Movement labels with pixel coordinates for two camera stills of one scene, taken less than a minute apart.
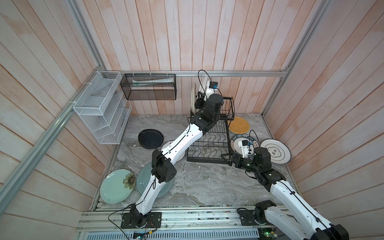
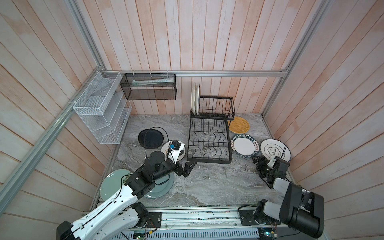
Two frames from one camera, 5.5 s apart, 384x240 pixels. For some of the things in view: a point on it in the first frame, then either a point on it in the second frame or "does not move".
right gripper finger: x=231 y=158 -> x=258 y=159
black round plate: x=150 y=138 does not move
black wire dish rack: x=213 y=147 does not move
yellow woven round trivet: x=239 y=125 does not move
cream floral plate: x=193 y=98 does not move
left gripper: x=199 y=99 -> x=179 y=171
